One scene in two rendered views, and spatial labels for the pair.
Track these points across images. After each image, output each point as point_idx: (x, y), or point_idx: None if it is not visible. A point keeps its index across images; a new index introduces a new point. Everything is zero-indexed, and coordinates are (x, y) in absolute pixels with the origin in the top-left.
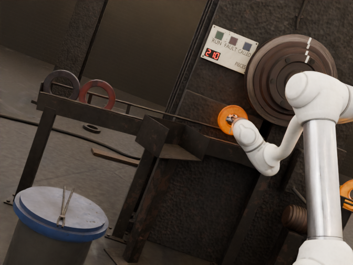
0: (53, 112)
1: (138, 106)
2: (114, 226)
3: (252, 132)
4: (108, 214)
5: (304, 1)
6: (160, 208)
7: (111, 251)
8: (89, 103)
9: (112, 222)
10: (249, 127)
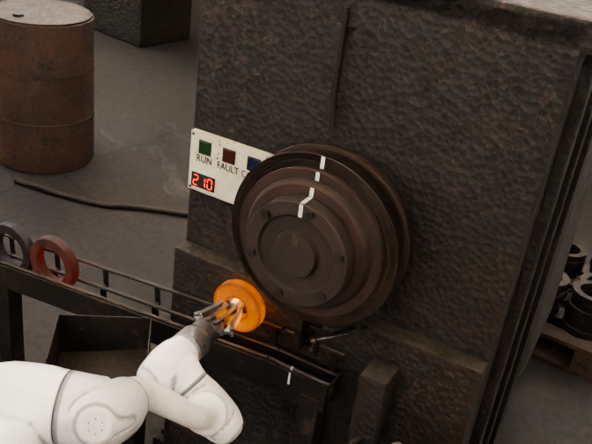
0: (5, 285)
1: (116, 274)
2: (146, 443)
3: (151, 377)
4: (160, 416)
5: (334, 67)
6: (189, 430)
7: None
8: (58, 266)
9: (151, 433)
10: (146, 366)
